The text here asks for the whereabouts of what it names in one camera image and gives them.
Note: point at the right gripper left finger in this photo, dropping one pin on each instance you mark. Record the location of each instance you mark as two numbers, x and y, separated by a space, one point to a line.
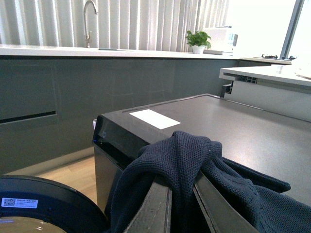
154 215

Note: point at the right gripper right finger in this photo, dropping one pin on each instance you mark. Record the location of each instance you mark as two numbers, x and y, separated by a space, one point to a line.
219 215

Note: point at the green potted plant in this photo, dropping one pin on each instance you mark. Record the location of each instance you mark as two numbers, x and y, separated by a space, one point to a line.
199 41

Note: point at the dark navy knit garment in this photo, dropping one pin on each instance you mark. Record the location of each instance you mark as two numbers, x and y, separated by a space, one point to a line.
257 197

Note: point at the grey front-load washing machine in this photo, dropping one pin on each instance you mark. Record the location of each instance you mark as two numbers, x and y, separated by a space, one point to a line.
273 144

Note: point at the white countertop appliance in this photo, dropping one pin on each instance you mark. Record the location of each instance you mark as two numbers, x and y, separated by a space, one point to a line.
223 40

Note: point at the dark grey kitchen counter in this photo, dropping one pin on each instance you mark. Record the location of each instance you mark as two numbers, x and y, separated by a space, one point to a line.
49 96

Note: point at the washing machine door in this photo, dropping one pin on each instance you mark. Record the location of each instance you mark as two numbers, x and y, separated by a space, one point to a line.
58 204

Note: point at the white QR code sticker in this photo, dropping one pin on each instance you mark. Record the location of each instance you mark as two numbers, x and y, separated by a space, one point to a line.
19 203

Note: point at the gas stove burners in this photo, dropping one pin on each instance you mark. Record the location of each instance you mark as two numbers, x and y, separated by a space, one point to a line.
275 57

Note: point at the white island counter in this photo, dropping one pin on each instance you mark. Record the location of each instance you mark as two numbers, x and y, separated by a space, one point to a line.
279 89

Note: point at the chrome kitchen faucet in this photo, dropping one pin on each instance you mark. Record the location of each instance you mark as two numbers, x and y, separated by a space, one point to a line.
89 4

